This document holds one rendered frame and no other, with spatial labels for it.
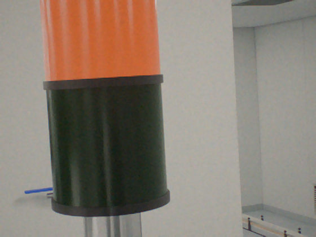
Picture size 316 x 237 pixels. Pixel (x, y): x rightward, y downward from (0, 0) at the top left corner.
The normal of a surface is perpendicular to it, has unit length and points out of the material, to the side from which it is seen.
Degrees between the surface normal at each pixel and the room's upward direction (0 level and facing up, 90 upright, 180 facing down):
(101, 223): 90
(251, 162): 90
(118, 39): 90
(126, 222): 90
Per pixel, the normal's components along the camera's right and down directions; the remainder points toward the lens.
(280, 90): -0.93, 0.07
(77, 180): -0.46, 0.08
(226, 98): 0.37, 0.04
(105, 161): -0.01, 0.06
